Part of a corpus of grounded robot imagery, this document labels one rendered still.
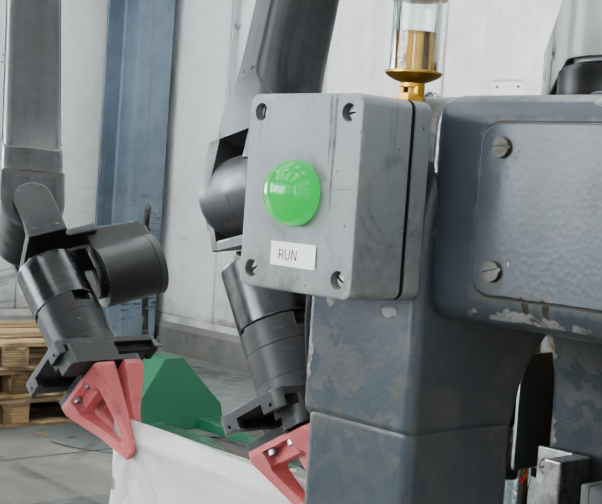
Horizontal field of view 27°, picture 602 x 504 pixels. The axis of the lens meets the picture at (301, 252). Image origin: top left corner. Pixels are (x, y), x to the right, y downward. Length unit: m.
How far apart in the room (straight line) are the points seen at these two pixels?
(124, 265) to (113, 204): 8.38
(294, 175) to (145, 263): 0.60
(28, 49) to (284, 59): 0.42
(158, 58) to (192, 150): 0.71
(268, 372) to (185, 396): 5.48
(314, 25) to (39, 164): 0.35
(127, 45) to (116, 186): 1.05
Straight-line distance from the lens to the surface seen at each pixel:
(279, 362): 0.86
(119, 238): 1.17
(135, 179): 9.14
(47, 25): 1.30
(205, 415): 6.41
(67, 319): 1.10
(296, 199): 0.55
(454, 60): 7.45
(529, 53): 7.11
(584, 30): 0.68
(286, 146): 0.57
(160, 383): 6.26
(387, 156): 0.55
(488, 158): 0.56
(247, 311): 0.88
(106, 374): 1.06
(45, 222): 1.14
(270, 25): 0.93
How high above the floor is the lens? 1.29
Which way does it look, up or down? 3 degrees down
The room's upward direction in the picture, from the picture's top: 4 degrees clockwise
